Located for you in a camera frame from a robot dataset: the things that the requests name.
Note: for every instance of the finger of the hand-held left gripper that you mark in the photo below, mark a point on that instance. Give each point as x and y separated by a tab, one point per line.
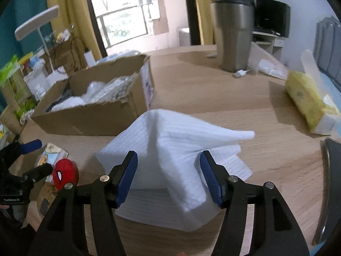
40	172
30	146

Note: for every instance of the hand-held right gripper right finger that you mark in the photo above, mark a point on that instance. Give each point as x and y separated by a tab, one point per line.
210	181

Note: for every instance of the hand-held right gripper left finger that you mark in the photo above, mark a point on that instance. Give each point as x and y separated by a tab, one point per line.
128	178

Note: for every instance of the white disposable face towel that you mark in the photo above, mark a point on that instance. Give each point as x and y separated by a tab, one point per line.
173	138
149	216

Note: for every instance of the brown cardboard box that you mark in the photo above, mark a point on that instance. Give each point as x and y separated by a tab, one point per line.
88	120

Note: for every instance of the clear bag of cotton pads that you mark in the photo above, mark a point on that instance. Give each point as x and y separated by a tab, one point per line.
96	88

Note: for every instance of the bag of cotton swabs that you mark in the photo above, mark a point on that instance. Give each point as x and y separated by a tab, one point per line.
120	88

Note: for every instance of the small printed packet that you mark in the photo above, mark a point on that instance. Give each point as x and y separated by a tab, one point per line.
53	154

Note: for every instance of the red spider toy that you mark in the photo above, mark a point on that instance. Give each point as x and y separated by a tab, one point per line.
65	174

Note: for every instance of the brown textured pad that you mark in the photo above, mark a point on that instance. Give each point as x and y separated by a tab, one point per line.
46	200

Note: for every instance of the green yellow snack bag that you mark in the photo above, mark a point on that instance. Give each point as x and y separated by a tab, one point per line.
16	90

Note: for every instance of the white perforated basket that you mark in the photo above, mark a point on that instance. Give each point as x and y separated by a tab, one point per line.
38	85

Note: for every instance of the plain cardboard box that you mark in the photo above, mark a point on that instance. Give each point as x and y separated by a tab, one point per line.
66	58

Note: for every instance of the white charger plug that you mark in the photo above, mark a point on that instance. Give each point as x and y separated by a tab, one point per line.
89	57

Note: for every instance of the teal curtain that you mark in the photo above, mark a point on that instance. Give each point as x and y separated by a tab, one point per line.
21	40

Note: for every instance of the white usb plug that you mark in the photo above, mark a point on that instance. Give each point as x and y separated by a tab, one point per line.
241	74

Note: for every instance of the dark flat object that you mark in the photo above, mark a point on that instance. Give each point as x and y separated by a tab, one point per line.
331	186

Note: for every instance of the white power strip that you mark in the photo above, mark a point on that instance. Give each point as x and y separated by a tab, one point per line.
120	56

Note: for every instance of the white desk lamp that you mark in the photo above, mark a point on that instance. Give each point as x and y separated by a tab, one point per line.
37	21

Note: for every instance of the yellow tissue pack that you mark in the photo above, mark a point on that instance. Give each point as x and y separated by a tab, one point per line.
306	98

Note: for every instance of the clear plastic bag white pads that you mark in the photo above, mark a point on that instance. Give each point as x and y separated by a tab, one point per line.
269	65

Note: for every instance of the yellow curtain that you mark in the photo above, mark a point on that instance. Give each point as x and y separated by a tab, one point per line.
72	13
205	5

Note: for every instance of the white computer desk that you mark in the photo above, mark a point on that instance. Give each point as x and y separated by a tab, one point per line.
269	42

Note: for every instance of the stainless steel tumbler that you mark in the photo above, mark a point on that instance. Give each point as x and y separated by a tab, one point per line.
233	32

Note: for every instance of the blue printed blanket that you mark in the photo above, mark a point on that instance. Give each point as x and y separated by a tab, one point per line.
333	82

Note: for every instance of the black computer monitor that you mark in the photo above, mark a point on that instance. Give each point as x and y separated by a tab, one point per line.
273	16

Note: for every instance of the grey padded bed headboard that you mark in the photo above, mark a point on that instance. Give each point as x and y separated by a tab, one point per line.
329	40

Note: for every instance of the black door frame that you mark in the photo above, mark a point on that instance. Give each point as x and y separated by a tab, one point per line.
191	10

